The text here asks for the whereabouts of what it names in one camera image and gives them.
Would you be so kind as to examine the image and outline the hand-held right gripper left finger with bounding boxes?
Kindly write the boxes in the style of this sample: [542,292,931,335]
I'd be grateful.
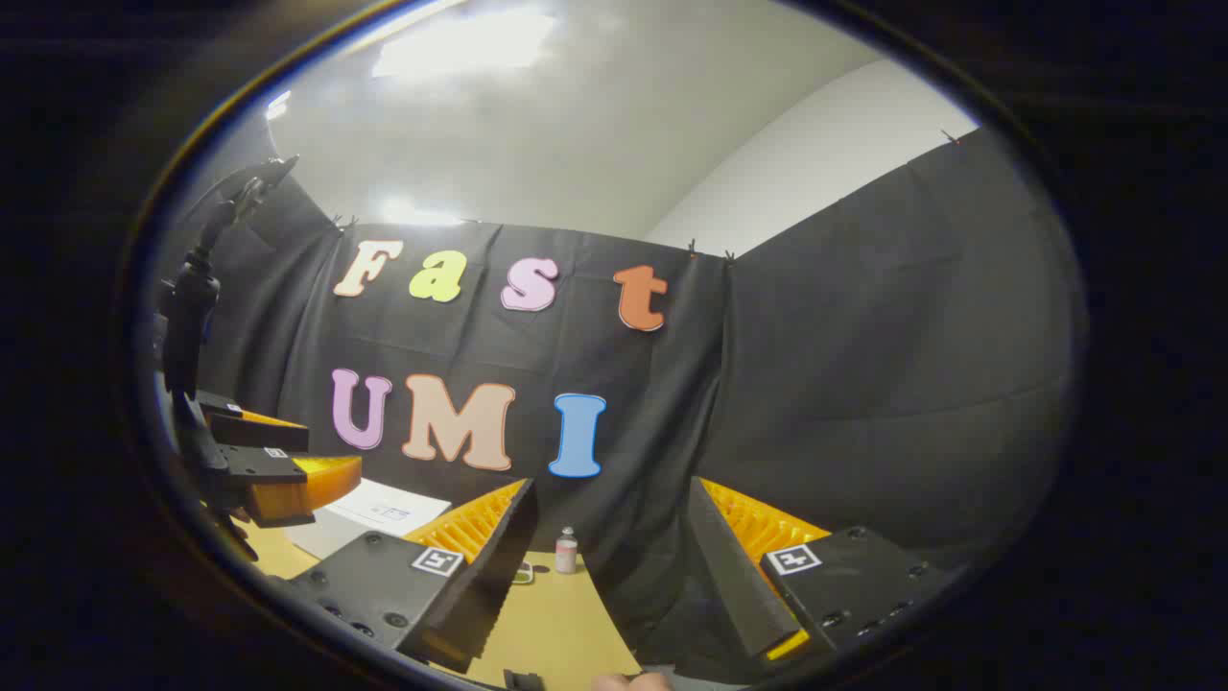
[288,477,540,675]

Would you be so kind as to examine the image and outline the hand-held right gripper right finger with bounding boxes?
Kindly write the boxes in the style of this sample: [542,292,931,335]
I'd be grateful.
[686,475,960,663]

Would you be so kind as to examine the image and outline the white microwave oven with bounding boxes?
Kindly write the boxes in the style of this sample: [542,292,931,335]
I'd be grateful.
[285,478,452,560]

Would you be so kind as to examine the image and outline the black backdrop cloth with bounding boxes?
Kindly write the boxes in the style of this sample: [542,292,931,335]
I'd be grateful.
[153,125,1090,673]

